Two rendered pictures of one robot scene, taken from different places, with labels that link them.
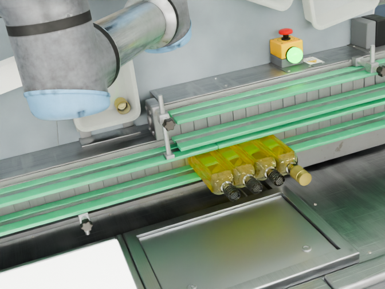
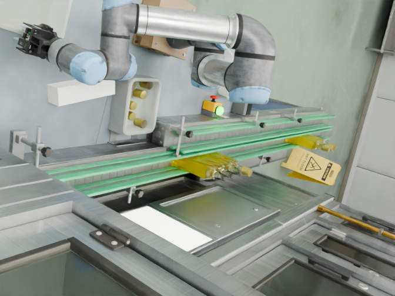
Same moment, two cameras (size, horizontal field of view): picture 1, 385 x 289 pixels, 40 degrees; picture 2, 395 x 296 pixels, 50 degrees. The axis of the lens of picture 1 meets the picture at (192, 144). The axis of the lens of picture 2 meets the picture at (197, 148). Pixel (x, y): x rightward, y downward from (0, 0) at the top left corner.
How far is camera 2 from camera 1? 1.05 m
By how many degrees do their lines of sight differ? 37
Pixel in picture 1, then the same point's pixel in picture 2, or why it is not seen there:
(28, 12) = (267, 49)
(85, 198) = (126, 178)
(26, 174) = (97, 157)
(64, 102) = (264, 94)
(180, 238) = (186, 205)
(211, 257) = (213, 213)
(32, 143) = (83, 140)
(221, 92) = (194, 123)
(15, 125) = (78, 124)
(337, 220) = not seen: hidden behind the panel
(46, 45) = (268, 66)
